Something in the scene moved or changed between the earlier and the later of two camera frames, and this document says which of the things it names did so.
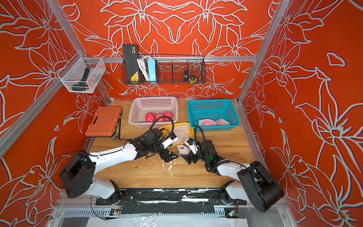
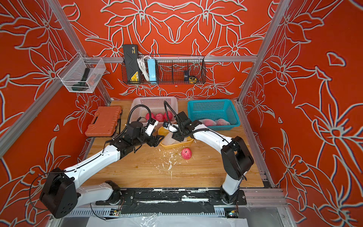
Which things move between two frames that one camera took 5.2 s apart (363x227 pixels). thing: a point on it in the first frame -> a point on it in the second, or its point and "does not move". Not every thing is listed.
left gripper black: x=168 y=159 -> x=151 y=143
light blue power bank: x=151 y=69 does not move
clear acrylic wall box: x=82 y=74 does not move
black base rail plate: x=170 y=201 does not move
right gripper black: x=187 y=158 -> x=175 y=136
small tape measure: x=192 y=80 does not move
